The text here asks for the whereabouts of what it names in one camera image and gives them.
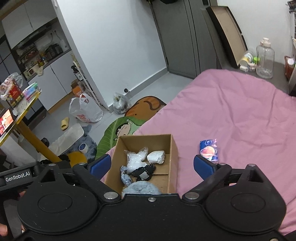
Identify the white wrapped soft bundle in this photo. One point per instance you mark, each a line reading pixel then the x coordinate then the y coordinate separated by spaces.
pixel 156 157

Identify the clear bag on floor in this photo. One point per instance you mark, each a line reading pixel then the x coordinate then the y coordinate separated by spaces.
pixel 121 104

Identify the clear plastic water jug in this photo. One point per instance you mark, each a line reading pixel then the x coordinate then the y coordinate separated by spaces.
pixel 265 59

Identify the green leaf cartoon rug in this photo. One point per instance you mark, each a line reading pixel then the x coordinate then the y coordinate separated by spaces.
pixel 123 126

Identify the white plastic shopping bag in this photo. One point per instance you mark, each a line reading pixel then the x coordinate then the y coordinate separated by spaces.
pixel 85 109

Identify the blue tissue pack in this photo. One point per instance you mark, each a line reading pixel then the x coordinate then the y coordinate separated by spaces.
pixel 209 150

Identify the leaning brown board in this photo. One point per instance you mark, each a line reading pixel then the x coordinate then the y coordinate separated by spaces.
pixel 229 33

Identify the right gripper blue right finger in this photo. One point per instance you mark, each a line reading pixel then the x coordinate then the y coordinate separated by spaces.
pixel 203 167

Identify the orange cat rug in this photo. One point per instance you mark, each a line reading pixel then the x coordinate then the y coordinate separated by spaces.
pixel 145 108

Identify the white bubble wrap bag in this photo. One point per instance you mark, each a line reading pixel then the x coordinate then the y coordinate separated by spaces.
pixel 136 160

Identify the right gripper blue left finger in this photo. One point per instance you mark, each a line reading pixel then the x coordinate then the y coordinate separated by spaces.
pixel 101 166

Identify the yellow table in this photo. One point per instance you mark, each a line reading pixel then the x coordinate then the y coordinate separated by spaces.
pixel 21 127

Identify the yellow slipper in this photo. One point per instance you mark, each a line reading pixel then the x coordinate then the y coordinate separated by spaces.
pixel 65 123

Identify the grey door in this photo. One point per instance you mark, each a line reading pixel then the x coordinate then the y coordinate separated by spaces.
pixel 184 35

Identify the tape roll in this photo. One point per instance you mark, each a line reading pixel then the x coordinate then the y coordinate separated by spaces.
pixel 83 148

